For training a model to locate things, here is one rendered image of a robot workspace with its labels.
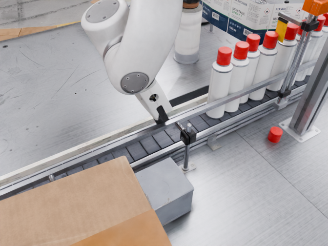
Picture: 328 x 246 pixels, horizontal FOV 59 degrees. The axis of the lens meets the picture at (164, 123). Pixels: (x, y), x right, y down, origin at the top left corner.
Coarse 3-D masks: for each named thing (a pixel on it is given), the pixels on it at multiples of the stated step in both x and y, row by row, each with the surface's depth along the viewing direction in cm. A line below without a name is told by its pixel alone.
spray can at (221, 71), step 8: (224, 48) 68; (224, 56) 67; (216, 64) 70; (224, 64) 69; (216, 72) 70; (224, 72) 69; (216, 80) 71; (224, 80) 71; (216, 88) 73; (224, 88) 73; (208, 96) 77; (216, 96) 75; (224, 96) 75; (224, 104) 77; (208, 112) 80; (216, 112) 79
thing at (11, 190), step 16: (304, 64) 85; (272, 80) 80; (240, 96) 76; (192, 112) 70; (160, 128) 67; (112, 144) 63; (128, 144) 65; (80, 160) 60; (0, 192) 55; (16, 192) 56
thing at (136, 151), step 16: (304, 80) 93; (272, 96) 88; (224, 112) 83; (240, 112) 83; (176, 128) 78; (192, 128) 78; (144, 144) 74; (160, 144) 74; (96, 160) 70; (128, 160) 70; (32, 176) 67; (64, 176) 67
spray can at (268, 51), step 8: (272, 32) 74; (264, 40) 74; (272, 40) 73; (264, 48) 75; (272, 48) 75; (264, 56) 75; (272, 56) 75; (264, 64) 77; (272, 64) 78; (256, 72) 80; (264, 72) 79; (256, 80) 81; (264, 80) 80; (264, 88) 83; (256, 96) 85
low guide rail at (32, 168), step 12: (204, 96) 82; (180, 108) 79; (144, 120) 75; (120, 132) 72; (84, 144) 69; (96, 144) 71; (60, 156) 67; (72, 156) 69; (24, 168) 64; (36, 168) 65; (0, 180) 62; (12, 180) 64
